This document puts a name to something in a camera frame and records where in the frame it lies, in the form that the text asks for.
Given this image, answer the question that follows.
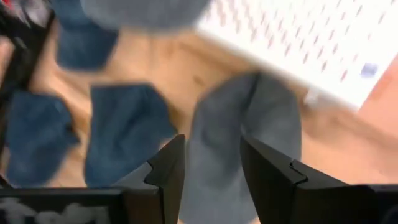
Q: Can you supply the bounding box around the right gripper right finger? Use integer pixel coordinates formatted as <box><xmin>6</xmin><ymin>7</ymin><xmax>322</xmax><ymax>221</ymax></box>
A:
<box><xmin>239</xmin><ymin>137</ymin><xmax>346</xmax><ymax>224</ymax></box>

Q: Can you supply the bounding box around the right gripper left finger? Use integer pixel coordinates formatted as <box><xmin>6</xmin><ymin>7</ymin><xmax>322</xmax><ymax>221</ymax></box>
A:
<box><xmin>113</xmin><ymin>134</ymin><xmax>187</xmax><ymax>224</ymax></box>

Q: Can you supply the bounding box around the white perforated metal shelf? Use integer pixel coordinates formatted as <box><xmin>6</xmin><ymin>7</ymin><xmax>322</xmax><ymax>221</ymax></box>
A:
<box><xmin>195</xmin><ymin>0</ymin><xmax>398</xmax><ymax>110</ymax></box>

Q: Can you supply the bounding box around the blue denim baseball cap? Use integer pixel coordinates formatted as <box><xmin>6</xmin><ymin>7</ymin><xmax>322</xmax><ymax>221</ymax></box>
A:
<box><xmin>4</xmin><ymin>91</ymin><xmax>80</xmax><ymax>187</ymax></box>
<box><xmin>49</xmin><ymin>0</ymin><xmax>121</xmax><ymax>72</ymax></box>
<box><xmin>83</xmin><ymin>83</ymin><xmax>178</xmax><ymax>189</ymax></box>

